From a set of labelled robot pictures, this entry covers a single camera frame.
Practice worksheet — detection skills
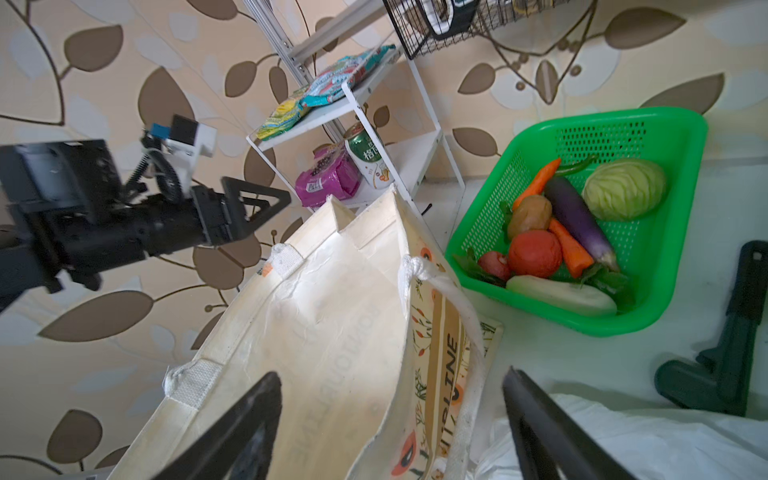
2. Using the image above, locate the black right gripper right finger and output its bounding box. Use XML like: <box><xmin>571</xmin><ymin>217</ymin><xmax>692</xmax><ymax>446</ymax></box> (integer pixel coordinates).
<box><xmin>502</xmin><ymin>367</ymin><xmax>633</xmax><ymax>480</ymax></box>

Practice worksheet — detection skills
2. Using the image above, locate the orange carrot lower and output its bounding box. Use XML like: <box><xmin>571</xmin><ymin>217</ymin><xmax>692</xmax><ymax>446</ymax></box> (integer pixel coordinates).
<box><xmin>548</xmin><ymin>218</ymin><xmax>595</xmax><ymax>279</ymax></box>

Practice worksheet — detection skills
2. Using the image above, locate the teal fruit candy bag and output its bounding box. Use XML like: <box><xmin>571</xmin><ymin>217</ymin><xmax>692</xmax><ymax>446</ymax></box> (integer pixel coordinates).
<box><xmin>301</xmin><ymin>44</ymin><xmax>396</xmax><ymax>108</ymax></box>

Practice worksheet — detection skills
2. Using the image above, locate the green cabbage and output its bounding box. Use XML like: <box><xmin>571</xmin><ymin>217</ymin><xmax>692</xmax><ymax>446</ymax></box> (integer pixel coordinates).
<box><xmin>582</xmin><ymin>159</ymin><xmax>668</xmax><ymax>222</ymax></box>

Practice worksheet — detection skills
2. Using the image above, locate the purple snack bag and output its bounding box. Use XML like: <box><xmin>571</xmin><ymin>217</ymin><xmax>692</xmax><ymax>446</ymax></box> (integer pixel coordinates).
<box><xmin>295</xmin><ymin>145</ymin><xmax>362</xmax><ymax>208</ymax></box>

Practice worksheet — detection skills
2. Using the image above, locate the orange carrot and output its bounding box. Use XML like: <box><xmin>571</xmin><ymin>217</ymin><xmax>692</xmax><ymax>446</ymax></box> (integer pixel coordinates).
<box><xmin>512</xmin><ymin>158</ymin><xmax>562</xmax><ymax>210</ymax></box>
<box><xmin>548</xmin><ymin>218</ymin><xmax>595</xmax><ymax>279</ymax></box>

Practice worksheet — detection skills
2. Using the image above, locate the orange carrot upper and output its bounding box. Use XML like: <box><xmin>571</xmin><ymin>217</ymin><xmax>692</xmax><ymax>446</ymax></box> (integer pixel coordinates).
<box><xmin>512</xmin><ymin>158</ymin><xmax>562</xmax><ymax>210</ymax></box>

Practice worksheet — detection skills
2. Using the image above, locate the purple eggplant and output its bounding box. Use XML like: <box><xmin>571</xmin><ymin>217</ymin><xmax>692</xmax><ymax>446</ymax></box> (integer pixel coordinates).
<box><xmin>544</xmin><ymin>177</ymin><xmax>620</xmax><ymax>272</ymax></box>

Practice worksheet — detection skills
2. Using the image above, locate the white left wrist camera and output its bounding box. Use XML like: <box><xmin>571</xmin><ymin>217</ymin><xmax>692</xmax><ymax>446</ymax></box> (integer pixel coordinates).
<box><xmin>141</xmin><ymin>114</ymin><xmax>217</xmax><ymax>203</ymax></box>

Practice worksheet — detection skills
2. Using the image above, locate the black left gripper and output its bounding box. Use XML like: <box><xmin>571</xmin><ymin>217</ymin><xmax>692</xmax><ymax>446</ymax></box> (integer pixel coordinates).
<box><xmin>55</xmin><ymin>177</ymin><xmax>292</xmax><ymax>276</ymax></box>

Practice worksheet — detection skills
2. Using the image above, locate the white plastic bag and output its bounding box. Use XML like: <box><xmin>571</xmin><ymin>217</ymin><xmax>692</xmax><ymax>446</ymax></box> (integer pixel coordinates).
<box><xmin>472</xmin><ymin>394</ymin><xmax>767</xmax><ymax>479</ymax></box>

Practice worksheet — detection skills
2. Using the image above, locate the white shelf rack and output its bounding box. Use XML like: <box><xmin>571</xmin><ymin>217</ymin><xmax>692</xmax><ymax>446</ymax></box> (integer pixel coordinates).
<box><xmin>242</xmin><ymin>0</ymin><xmax>466</xmax><ymax>217</ymax></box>

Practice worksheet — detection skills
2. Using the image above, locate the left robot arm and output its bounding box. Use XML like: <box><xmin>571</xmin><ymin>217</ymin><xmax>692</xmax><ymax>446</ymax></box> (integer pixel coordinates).
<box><xmin>1</xmin><ymin>140</ymin><xmax>291</xmax><ymax>309</ymax></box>

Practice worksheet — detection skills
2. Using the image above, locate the red tomato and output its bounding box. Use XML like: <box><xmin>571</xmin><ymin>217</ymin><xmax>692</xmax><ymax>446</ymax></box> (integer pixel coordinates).
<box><xmin>507</xmin><ymin>230</ymin><xmax>562</xmax><ymax>278</ymax></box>

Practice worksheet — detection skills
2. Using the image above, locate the green white drink can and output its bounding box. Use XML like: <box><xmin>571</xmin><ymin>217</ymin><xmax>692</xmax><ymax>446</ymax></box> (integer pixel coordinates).
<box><xmin>344</xmin><ymin>122</ymin><xmax>393</xmax><ymax>190</ymax></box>

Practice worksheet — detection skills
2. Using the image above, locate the yellow green apple tea bag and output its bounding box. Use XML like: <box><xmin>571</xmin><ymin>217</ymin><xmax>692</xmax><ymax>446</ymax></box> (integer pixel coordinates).
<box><xmin>256</xmin><ymin>86</ymin><xmax>310</xmax><ymax>141</ymax></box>

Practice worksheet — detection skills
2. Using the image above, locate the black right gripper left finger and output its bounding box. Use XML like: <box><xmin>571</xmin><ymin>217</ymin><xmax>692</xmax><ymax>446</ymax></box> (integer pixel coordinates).
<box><xmin>155</xmin><ymin>371</ymin><xmax>282</xmax><ymax>479</ymax></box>

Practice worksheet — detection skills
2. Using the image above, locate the white radish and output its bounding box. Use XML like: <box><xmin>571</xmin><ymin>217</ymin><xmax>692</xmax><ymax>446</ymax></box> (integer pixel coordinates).
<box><xmin>506</xmin><ymin>275</ymin><xmax>618</xmax><ymax>317</ymax></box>

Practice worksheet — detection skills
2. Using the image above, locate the cream floral tote bag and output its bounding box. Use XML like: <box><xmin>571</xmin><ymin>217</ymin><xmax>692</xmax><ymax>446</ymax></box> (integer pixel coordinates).
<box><xmin>112</xmin><ymin>189</ymin><xmax>503</xmax><ymax>479</ymax></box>

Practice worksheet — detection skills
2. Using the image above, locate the brown potato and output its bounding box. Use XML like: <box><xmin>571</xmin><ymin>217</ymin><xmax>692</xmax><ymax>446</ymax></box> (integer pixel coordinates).
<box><xmin>507</xmin><ymin>195</ymin><xmax>552</xmax><ymax>240</ymax></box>

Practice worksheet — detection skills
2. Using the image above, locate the green vegetable basket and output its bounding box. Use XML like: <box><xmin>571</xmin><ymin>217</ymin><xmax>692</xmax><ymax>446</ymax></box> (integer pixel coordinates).
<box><xmin>445</xmin><ymin>107</ymin><xmax>708</xmax><ymax>337</ymax></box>

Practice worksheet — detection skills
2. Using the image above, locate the black wire basket back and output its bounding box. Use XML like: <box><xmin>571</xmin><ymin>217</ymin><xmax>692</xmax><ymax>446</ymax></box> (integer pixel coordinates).
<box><xmin>383</xmin><ymin>0</ymin><xmax>563</xmax><ymax>60</ymax></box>

